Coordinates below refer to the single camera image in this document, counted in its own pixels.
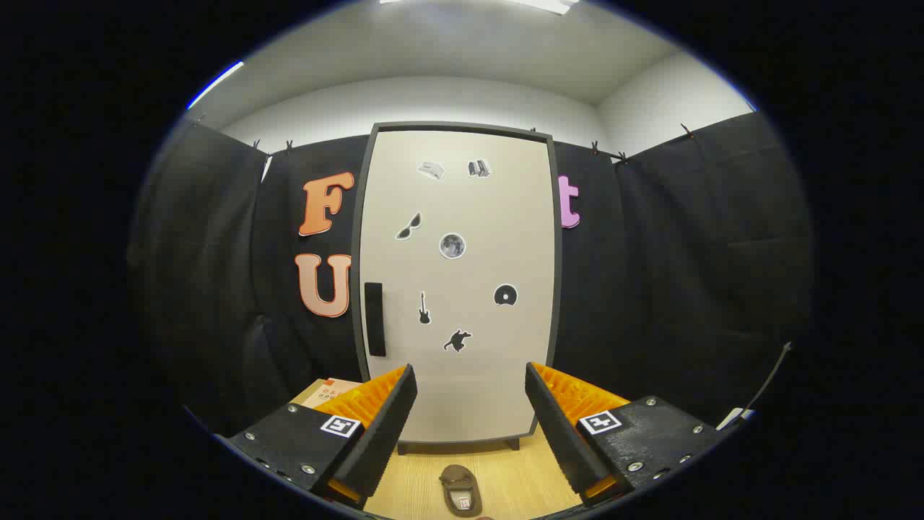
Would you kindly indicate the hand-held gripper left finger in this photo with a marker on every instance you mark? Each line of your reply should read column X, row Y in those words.
column 386, row 426

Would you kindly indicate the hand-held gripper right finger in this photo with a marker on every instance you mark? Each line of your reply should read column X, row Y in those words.
column 559, row 433

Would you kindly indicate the brown fuzzy shoe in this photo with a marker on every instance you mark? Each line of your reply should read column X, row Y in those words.
column 460, row 487

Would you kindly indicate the grey shoe cabinet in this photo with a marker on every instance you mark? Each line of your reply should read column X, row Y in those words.
column 462, row 126

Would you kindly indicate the beige book red print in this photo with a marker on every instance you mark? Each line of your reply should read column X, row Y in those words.
column 333, row 392

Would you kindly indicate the black backdrop cloth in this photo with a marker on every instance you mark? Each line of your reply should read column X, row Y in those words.
column 650, row 289

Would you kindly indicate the ceiling light strip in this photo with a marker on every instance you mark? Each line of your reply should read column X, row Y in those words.
column 215, row 85

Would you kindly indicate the ceiling light panel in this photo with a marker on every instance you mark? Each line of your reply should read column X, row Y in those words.
column 541, row 6

